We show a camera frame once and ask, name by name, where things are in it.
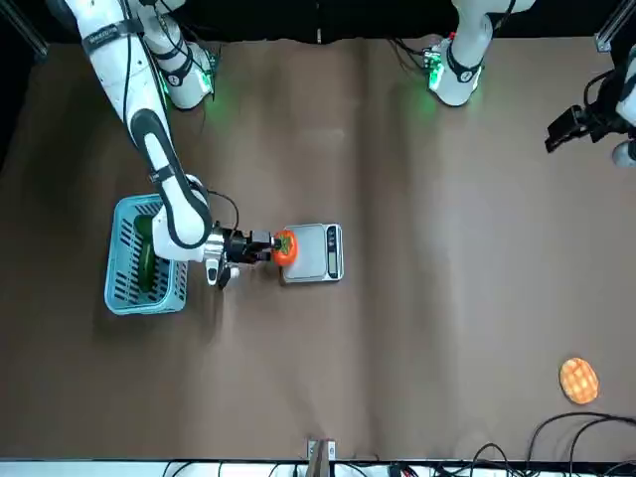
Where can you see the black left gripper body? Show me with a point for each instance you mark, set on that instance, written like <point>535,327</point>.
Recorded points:
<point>603,121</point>

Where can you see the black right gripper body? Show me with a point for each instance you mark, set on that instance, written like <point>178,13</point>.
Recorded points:
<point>237,247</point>

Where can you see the red toy tomato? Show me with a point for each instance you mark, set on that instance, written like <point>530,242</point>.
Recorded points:
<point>288,253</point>

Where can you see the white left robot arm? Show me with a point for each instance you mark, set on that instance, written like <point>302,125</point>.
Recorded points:
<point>467,45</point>

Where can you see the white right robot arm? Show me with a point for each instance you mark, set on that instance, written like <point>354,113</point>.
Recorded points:
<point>149,149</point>

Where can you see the silver digital kitchen scale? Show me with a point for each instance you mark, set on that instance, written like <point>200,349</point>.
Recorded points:
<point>313,248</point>

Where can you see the light blue plastic basket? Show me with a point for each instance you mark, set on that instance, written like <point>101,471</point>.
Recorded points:
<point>119,298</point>

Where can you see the green toy cucumber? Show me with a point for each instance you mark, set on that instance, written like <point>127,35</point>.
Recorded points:
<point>144,228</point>
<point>149,270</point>

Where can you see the round orange waffle bread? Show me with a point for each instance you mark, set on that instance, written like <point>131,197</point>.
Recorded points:
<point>579,380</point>

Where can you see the aluminium frame post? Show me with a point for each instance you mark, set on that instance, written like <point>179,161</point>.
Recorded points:
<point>613,25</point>
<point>25,30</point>

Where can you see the aluminium profile post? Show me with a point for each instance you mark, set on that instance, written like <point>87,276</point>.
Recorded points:
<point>320,457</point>

